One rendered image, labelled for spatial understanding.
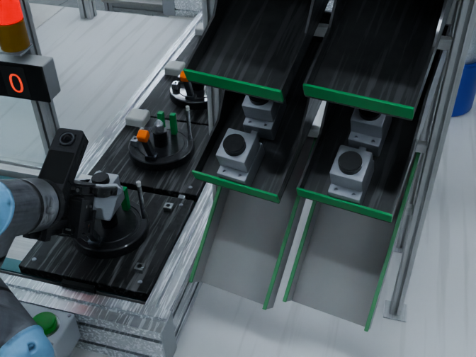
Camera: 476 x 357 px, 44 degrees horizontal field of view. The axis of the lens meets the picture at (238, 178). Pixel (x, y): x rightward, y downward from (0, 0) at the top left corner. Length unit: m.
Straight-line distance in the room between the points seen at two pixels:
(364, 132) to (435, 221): 0.54
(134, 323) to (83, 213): 0.20
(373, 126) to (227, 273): 0.34
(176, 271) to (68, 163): 0.28
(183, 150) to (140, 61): 0.69
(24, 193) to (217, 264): 0.34
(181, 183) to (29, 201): 0.47
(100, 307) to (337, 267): 0.39
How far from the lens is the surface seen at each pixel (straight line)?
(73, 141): 0.90
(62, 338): 0.99
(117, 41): 2.02
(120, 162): 1.26
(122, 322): 0.97
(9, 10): 1.06
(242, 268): 0.94
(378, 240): 0.92
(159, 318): 0.97
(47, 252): 1.09
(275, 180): 0.81
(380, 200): 0.80
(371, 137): 0.81
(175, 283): 1.01
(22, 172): 1.31
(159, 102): 1.44
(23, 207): 0.77
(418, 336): 1.10
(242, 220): 0.94
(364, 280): 0.92
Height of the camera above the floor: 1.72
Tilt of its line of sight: 39 degrees down
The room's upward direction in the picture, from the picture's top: 1 degrees counter-clockwise
